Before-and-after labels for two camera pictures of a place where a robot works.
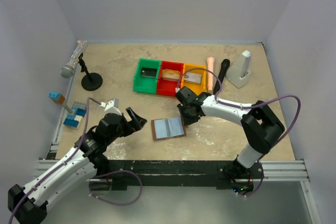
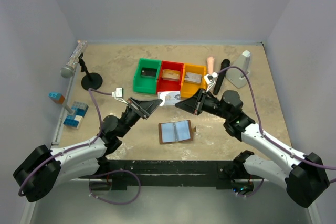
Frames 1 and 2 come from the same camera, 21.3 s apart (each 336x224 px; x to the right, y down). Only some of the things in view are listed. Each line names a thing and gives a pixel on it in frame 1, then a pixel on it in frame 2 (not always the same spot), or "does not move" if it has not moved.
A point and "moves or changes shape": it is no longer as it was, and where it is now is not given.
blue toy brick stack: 73,120 does not move
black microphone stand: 91,81 does not move
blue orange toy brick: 57,97 does not move
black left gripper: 136,124 → 146,107
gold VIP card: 170,73 does not move
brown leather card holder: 169,128 moves or changes shape
